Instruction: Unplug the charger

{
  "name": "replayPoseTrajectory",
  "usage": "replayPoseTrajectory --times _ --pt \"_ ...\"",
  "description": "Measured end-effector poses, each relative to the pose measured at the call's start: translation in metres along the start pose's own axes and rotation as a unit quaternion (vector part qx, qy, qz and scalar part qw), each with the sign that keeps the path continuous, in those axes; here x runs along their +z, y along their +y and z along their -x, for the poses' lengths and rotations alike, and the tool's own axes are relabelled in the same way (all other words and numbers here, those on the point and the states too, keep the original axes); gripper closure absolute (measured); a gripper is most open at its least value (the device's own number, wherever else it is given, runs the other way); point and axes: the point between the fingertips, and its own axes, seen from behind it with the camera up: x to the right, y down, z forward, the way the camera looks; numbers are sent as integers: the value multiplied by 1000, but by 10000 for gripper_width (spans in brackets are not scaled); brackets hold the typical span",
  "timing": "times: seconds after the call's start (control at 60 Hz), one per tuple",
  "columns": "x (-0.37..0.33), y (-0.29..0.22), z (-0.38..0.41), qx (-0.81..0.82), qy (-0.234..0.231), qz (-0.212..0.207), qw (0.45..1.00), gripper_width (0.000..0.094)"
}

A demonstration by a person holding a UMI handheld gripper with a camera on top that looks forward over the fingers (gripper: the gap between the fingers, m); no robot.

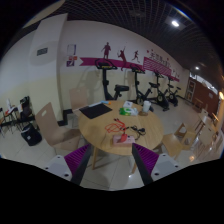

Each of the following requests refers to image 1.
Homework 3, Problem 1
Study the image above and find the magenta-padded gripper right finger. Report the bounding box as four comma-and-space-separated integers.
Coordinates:
131, 142, 183, 187

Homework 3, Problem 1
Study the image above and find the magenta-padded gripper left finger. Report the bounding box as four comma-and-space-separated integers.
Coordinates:
43, 143, 94, 186

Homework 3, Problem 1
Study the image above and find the red charger block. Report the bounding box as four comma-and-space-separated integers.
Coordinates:
119, 132, 129, 144

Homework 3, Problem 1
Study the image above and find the red charging cable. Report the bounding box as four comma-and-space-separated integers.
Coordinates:
104, 118, 129, 135

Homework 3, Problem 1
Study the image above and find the light wooden chair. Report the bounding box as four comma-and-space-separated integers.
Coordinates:
162, 132, 189, 160

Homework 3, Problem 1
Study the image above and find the open-backed wooden chair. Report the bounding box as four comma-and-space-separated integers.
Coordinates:
174, 122, 198, 141

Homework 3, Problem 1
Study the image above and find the black flat pad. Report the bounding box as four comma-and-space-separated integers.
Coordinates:
79, 103, 113, 120

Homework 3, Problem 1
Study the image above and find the black bag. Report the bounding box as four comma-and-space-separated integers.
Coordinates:
20, 122, 43, 147

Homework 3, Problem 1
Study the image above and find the green wet wipes pack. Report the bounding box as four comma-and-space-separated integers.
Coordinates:
118, 106, 139, 117

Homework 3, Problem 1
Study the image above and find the white paper cup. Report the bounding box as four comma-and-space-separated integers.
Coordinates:
142, 100, 152, 114

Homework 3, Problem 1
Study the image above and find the white tissue pack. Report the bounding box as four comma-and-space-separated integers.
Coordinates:
122, 100, 134, 109

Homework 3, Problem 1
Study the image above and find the pale wooden chair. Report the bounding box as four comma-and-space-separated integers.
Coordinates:
68, 87, 89, 116

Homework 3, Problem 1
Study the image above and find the white marker pen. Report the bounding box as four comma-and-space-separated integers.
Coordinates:
88, 100, 113, 108

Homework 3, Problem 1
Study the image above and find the group of wooden chairs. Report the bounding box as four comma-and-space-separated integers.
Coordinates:
191, 96, 224, 158

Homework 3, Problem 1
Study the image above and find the large black exercise bike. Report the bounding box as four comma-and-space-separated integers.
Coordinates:
94, 58, 130, 102

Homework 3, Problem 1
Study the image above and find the reddish brown wooden counter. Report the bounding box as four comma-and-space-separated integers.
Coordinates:
185, 77, 219, 114

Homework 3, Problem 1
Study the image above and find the black cable with plug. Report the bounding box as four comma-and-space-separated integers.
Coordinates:
128, 124, 147, 140

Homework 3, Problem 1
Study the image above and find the wooden chair with handle hole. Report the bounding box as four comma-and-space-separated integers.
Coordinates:
35, 101, 82, 156

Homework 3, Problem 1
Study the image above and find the purple orange wall poster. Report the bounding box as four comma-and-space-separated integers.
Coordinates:
65, 55, 78, 68

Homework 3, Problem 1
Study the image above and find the magenta sports wall decal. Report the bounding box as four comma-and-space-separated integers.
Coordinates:
79, 41, 181, 83

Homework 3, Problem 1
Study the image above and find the white wall poster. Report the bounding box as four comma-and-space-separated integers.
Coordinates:
66, 44, 77, 56

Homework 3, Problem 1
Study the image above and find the grey wall plaque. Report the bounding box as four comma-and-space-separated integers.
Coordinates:
36, 47, 49, 57

